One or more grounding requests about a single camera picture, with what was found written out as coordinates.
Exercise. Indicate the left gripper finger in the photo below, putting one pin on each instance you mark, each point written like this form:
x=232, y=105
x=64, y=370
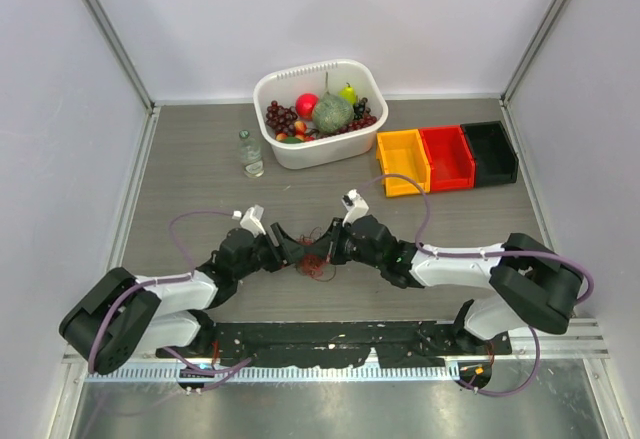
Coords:
x=289, y=248
x=294, y=259

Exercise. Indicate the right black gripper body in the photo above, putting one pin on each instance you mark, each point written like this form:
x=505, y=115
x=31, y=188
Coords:
x=345, y=248

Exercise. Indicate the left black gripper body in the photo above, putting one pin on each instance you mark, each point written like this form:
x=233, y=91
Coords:
x=265, y=254

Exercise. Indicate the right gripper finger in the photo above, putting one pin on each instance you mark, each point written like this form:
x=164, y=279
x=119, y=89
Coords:
x=330, y=236
x=320, y=250

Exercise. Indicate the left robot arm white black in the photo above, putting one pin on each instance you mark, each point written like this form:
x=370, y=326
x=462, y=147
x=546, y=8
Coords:
x=125, y=314

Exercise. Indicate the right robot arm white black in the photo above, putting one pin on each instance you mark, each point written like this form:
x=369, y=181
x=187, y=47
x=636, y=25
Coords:
x=529, y=285

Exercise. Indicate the clear glass bottle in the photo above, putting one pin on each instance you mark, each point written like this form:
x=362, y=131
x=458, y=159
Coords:
x=250, y=155

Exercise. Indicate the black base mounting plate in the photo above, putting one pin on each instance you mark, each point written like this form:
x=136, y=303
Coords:
x=397, y=344

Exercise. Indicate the yellow storage bin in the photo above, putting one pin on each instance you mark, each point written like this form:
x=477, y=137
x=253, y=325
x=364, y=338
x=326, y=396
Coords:
x=402, y=152

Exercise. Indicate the small peaches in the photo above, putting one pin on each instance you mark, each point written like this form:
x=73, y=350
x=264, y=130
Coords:
x=294, y=131

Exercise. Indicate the green netted melon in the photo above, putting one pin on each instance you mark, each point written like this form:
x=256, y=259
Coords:
x=331, y=113

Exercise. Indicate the red cherry bunch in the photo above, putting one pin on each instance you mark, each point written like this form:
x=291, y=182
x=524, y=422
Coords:
x=357, y=124

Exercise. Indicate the white plastic basket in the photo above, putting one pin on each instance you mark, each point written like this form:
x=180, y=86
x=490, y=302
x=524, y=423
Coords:
x=321, y=79

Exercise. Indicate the dark red grape bunch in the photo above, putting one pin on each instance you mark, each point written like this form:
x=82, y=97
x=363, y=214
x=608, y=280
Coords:
x=277, y=113

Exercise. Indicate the dark purple grape bunch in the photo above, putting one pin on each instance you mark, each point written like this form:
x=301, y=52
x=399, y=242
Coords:
x=361, y=109

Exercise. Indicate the red pomegranate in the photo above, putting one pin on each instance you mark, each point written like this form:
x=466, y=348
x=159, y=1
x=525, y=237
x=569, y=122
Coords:
x=305, y=105

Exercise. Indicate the red storage bin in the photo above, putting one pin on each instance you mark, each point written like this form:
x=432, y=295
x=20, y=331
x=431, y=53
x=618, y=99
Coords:
x=451, y=162

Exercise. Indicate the green pear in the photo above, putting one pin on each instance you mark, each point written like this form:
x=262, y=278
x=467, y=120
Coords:
x=348, y=93

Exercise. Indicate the black storage bin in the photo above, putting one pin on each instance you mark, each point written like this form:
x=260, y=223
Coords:
x=496, y=162

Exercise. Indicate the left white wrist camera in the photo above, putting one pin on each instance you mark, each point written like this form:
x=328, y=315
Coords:
x=252, y=220

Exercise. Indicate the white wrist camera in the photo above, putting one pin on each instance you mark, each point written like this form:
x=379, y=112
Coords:
x=356, y=207
x=252, y=220

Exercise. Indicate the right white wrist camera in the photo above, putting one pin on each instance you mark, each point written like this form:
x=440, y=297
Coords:
x=356, y=207

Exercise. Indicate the white slotted cable duct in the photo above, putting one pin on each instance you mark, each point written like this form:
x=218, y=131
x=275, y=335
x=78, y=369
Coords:
x=369, y=372

